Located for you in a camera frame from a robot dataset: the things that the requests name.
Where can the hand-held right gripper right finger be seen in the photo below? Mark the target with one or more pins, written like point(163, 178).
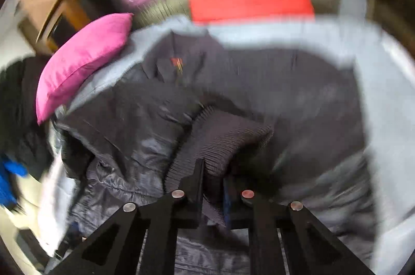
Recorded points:
point(227, 197)

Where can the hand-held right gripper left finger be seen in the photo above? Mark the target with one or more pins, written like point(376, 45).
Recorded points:
point(197, 187)

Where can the dark grey jacket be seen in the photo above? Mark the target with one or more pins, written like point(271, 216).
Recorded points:
point(259, 83)

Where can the pile of black clothes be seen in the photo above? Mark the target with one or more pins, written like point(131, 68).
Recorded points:
point(22, 106)

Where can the pink pillow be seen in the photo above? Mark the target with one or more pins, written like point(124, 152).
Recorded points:
point(81, 61)

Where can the blue cloth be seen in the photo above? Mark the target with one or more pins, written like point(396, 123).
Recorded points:
point(9, 174)

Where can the grey bed sheet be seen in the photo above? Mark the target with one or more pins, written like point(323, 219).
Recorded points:
point(389, 100)

